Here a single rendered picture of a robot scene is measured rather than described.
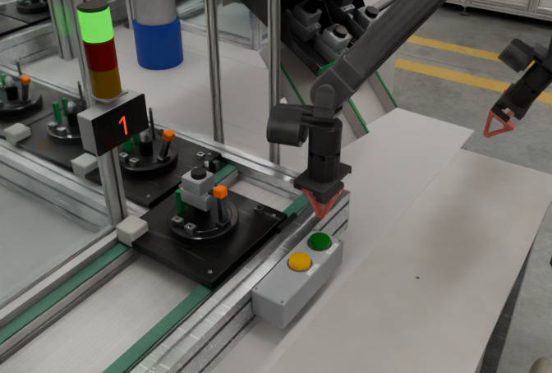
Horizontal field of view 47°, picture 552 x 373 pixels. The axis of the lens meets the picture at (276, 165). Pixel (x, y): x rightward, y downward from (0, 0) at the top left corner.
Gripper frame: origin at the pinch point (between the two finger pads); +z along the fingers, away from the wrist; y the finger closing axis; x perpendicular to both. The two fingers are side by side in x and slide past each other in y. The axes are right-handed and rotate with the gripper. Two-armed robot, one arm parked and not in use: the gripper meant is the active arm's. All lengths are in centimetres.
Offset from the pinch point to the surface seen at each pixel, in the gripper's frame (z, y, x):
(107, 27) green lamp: -35, 18, -31
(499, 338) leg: 72, -59, 29
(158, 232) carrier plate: 6.0, 16.4, -26.7
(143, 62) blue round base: 16, -53, -101
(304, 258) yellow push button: 5.5, 6.9, 0.9
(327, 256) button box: 6.7, 2.9, 3.5
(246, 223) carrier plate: 5.9, 4.6, -14.0
